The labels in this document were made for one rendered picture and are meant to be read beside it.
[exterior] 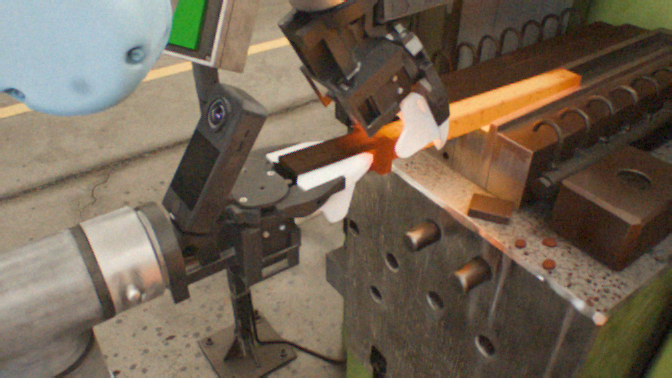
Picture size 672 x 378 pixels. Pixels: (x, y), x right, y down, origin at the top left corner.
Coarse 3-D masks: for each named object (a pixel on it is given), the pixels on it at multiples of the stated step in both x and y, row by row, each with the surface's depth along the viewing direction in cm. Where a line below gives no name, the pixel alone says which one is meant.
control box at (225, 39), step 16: (208, 0) 80; (224, 0) 79; (240, 0) 81; (256, 0) 85; (208, 16) 80; (224, 16) 79; (240, 16) 82; (208, 32) 80; (224, 32) 80; (240, 32) 83; (176, 48) 83; (208, 48) 80; (224, 48) 81; (240, 48) 85; (208, 64) 81; (224, 64) 82; (240, 64) 86
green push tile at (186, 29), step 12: (180, 0) 81; (192, 0) 80; (204, 0) 79; (180, 12) 81; (192, 12) 80; (204, 12) 80; (180, 24) 81; (192, 24) 80; (180, 36) 82; (192, 36) 81; (192, 48) 81
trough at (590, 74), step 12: (660, 36) 81; (624, 48) 76; (636, 48) 78; (648, 48) 79; (660, 48) 79; (600, 60) 74; (612, 60) 76; (624, 60) 76; (576, 72) 72; (588, 72) 73; (600, 72) 73
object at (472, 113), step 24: (552, 72) 67; (480, 96) 61; (504, 96) 61; (528, 96) 62; (456, 120) 56; (480, 120) 59; (336, 144) 51; (360, 144) 51; (384, 144) 51; (432, 144) 56; (288, 168) 48; (312, 168) 48; (384, 168) 52
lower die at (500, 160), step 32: (576, 32) 85; (608, 32) 83; (640, 32) 83; (480, 64) 76; (512, 64) 76; (544, 64) 74; (576, 64) 71; (640, 64) 72; (576, 96) 66; (640, 96) 66; (512, 128) 60; (544, 128) 60; (576, 128) 60; (448, 160) 68; (480, 160) 63; (512, 160) 59; (544, 160) 59; (512, 192) 61
